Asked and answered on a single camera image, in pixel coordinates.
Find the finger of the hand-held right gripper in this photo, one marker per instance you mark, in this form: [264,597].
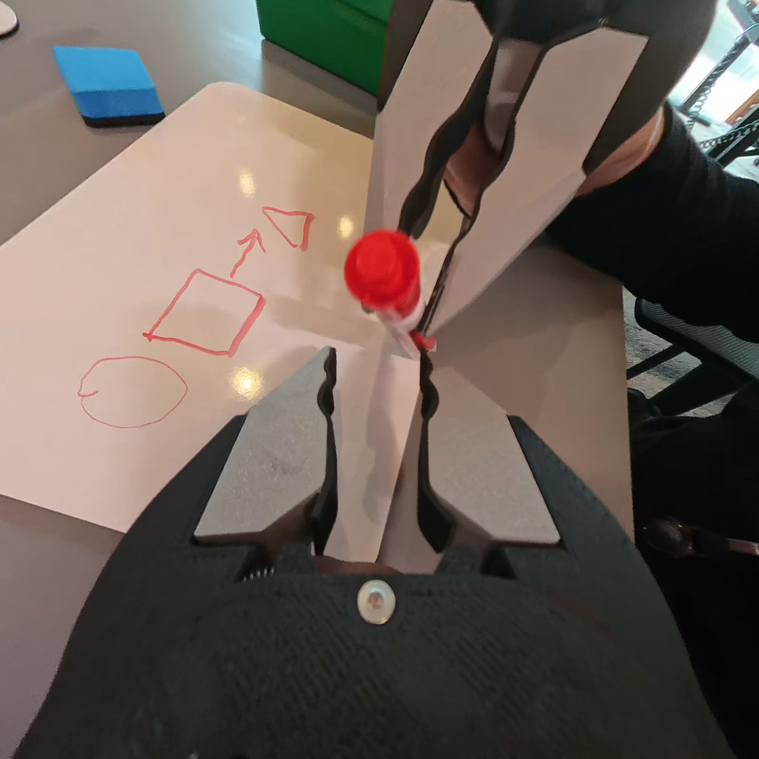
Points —
[551,148]
[415,89]

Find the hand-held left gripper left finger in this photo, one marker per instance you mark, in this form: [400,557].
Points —
[267,468]

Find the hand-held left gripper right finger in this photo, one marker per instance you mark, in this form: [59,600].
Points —
[486,474]

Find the red whiteboard marker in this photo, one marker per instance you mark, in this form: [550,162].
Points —
[409,335]

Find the red marker cap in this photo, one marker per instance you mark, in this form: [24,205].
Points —
[382,267]

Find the white whiteboard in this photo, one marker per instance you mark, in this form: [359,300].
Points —
[148,267]

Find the blue whiteboard eraser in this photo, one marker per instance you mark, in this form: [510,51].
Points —
[110,83]

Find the person's right forearm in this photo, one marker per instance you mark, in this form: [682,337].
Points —
[664,237]

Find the person's right hand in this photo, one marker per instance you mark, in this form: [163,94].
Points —
[474,172]

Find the green plastic bin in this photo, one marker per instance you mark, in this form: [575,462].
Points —
[332,35]

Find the person's dark clothing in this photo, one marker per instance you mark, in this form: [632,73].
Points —
[699,533]

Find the black mesh office chair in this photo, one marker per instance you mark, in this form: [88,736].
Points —
[699,338]

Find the white clipboard stand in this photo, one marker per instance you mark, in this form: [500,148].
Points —
[7,15]

